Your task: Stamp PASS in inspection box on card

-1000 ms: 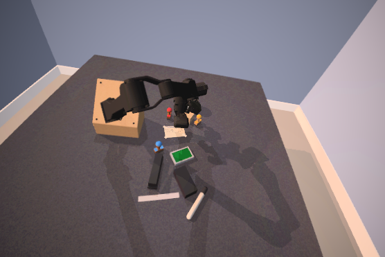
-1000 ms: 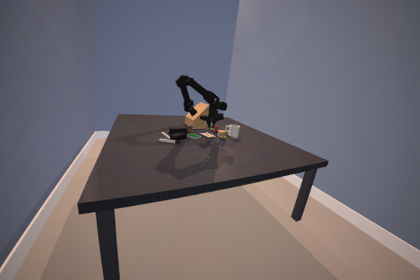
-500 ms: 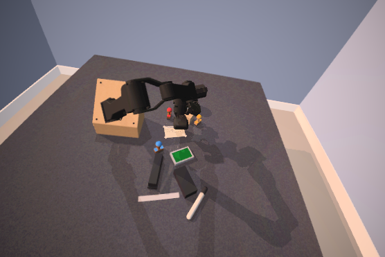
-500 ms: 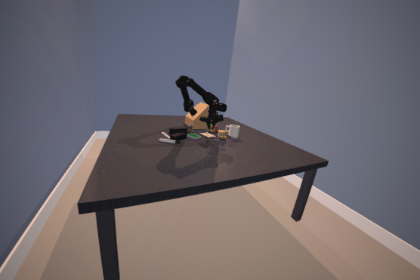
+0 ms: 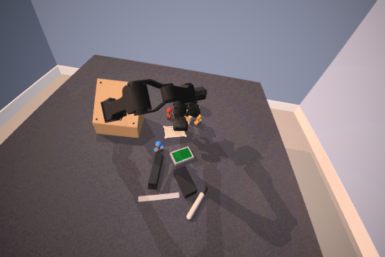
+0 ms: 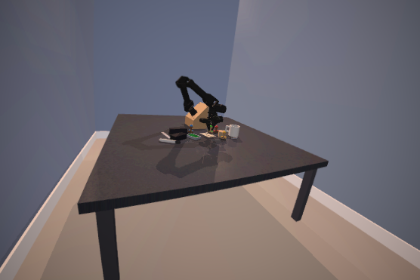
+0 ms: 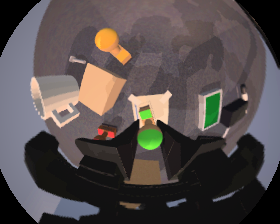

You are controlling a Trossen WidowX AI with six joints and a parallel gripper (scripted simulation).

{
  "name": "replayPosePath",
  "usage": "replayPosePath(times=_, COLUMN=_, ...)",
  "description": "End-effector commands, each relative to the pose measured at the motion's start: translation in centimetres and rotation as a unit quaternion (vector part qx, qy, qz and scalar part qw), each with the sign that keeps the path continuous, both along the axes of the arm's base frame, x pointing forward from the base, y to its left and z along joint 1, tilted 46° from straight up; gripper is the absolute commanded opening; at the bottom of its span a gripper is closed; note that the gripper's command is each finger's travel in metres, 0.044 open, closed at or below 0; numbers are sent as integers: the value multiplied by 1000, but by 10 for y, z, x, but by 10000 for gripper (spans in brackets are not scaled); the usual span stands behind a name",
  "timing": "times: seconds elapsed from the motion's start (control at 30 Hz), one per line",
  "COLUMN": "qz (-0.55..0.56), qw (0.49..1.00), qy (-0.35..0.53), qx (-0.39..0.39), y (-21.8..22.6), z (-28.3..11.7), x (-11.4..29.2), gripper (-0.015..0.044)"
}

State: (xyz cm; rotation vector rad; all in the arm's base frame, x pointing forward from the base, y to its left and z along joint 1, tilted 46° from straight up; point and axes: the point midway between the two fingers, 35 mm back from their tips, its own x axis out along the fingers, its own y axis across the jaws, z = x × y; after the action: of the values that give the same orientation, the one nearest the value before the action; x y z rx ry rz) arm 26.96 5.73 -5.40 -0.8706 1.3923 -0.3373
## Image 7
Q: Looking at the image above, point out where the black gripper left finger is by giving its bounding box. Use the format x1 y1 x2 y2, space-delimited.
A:
75 120 140 181

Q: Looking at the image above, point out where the cream paper card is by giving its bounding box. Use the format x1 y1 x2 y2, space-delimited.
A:
128 91 172 128

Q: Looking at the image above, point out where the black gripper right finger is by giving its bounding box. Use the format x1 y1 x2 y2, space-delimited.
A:
156 120 226 181

